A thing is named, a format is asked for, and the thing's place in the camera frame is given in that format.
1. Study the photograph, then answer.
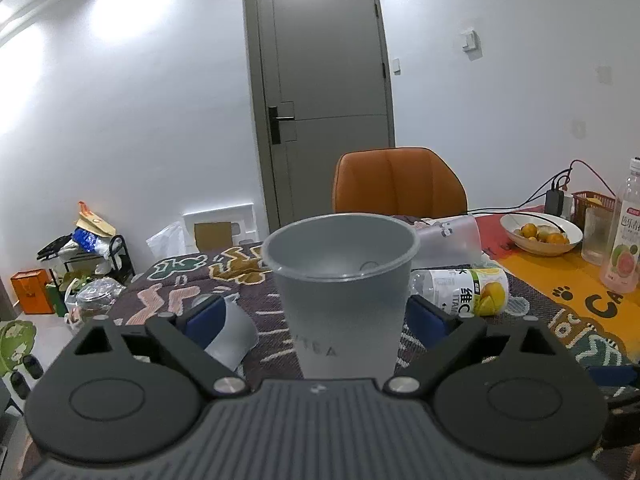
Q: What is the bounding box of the white bowl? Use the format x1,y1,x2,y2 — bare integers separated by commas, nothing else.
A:
500,212,584,258

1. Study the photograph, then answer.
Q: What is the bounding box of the white plastic bag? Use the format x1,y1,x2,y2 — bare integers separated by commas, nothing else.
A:
146,220,190,262

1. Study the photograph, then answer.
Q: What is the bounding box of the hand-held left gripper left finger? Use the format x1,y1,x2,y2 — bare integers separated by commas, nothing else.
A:
74,296,252,401

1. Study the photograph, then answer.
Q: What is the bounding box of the pink label drink bottle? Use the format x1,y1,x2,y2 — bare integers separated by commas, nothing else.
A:
600,157,640,295

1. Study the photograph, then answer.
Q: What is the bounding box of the orange box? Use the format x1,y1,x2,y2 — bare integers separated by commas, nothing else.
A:
10,269,56,315

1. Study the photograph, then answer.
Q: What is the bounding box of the black door lock handle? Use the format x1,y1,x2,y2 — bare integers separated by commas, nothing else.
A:
268,106,296,146

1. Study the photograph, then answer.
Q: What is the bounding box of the red plastic basket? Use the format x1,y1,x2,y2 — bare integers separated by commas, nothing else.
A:
571,191,617,231

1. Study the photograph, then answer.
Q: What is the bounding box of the black shoe rack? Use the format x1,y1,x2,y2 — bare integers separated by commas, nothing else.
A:
37,233,136,287

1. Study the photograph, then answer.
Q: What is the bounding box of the grey door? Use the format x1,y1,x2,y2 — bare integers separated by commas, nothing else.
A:
242,0,396,234

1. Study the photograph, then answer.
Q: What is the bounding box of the clear plastic bag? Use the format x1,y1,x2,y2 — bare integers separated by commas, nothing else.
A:
74,277,127,322

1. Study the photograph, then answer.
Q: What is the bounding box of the clear drinking glass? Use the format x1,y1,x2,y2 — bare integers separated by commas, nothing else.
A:
581,206,615,267

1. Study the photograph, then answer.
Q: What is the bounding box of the orange printed tablecloth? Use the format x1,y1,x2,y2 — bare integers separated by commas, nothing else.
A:
474,204,640,343

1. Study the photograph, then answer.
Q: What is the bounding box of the frosted plastic cup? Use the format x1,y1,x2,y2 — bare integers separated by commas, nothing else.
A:
412,214,483,270

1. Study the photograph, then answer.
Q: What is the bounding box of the translucent grey plastic cup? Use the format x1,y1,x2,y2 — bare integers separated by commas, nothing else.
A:
202,298,259,368

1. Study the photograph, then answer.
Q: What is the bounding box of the white foam panel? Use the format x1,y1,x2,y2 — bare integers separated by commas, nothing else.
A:
182,203,257,252

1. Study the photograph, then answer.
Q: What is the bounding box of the yellow label plastic bottle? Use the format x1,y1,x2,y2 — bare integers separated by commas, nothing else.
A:
410,266,510,319

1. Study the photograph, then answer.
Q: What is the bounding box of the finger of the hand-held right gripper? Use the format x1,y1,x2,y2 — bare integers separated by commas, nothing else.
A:
587,365,640,413

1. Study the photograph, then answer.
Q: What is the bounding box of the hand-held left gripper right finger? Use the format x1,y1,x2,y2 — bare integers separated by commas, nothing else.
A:
382,296,564,401

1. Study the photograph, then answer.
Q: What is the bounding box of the patterned dark blanket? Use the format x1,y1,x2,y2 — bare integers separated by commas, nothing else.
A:
104,240,640,463

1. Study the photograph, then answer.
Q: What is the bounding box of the brown cardboard piece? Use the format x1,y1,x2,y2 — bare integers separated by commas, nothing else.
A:
194,221,234,251

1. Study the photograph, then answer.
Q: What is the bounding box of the black cable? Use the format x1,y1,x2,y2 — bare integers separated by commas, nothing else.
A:
469,159,617,215

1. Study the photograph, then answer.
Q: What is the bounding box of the orange leather chair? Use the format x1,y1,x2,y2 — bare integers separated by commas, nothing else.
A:
332,148,469,217

